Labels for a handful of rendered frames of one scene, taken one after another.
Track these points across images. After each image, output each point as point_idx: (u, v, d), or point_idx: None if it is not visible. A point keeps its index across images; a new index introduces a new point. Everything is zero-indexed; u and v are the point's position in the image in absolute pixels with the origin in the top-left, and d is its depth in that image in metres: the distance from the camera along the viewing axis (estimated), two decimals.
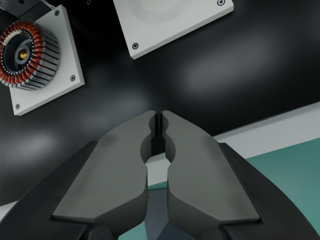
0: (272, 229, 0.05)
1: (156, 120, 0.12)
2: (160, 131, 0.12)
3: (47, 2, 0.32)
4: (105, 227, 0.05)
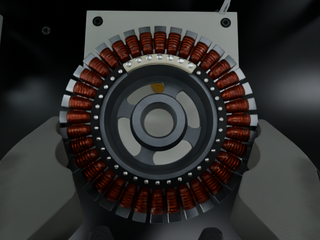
0: None
1: (63, 125, 0.11)
2: None
3: None
4: (105, 227, 0.05)
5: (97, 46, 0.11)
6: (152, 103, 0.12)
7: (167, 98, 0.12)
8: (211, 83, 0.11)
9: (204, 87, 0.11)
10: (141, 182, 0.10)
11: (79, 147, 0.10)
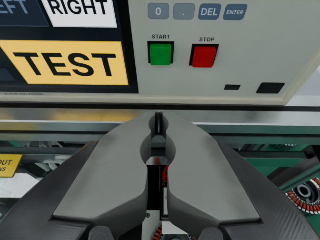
0: (272, 229, 0.05)
1: (156, 120, 0.12)
2: (160, 131, 0.12)
3: None
4: (105, 227, 0.05)
5: (158, 223, 0.42)
6: None
7: (178, 239, 0.41)
8: (190, 235, 0.40)
9: (188, 236, 0.41)
10: None
11: None
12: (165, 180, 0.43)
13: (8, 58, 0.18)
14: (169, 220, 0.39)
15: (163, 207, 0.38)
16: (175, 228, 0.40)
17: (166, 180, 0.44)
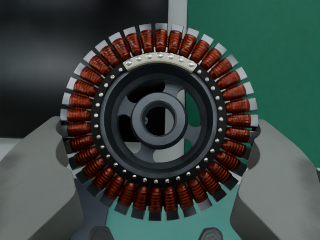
0: None
1: (64, 125, 0.11)
2: None
3: None
4: (105, 227, 0.05)
5: (97, 44, 0.11)
6: (152, 102, 0.12)
7: (167, 97, 0.12)
8: (212, 83, 0.11)
9: (204, 86, 0.11)
10: (140, 180, 0.10)
11: (79, 145, 0.10)
12: None
13: None
14: None
15: None
16: None
17: None
